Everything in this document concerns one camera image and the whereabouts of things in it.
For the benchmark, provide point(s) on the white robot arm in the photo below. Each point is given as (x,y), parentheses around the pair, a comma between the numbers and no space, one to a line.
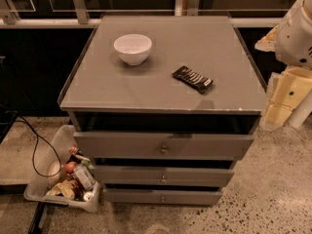
(289,94)

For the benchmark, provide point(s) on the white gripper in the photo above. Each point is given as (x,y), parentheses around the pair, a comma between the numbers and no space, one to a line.
(294,40)

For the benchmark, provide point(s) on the grey bottom drawer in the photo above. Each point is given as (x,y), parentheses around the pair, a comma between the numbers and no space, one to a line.
(165,197)

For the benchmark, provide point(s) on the yellow snack bag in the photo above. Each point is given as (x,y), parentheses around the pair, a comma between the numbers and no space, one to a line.
(69,189)

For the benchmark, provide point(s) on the grey top drawer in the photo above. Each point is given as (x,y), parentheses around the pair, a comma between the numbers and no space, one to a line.
(163,146)

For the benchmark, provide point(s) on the red apple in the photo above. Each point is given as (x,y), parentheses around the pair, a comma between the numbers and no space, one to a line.
(70,167)

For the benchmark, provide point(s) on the grey drawer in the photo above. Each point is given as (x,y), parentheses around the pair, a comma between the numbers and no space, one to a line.
(165,197)
(163,146)
(163,176)

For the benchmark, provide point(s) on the white ceramic bowl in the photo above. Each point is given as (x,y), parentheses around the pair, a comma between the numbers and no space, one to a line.
(133,49)

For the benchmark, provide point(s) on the silver drink can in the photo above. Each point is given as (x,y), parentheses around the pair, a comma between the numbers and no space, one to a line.
(84,176)

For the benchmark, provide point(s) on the metal window railing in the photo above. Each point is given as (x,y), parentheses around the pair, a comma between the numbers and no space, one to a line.
(85,13)

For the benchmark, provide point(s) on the grey drawer cabinet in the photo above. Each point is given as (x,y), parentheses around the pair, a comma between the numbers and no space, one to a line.
(104,94)

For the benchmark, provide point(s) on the grey middle drawer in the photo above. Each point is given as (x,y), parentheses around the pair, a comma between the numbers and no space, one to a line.
(163,176)

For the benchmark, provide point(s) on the clear plastic bin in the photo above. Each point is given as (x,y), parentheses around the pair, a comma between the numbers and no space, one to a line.
(49,161)

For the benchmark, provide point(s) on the black snack bar wrapper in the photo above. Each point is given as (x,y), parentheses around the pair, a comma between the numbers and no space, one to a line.
(193,79)

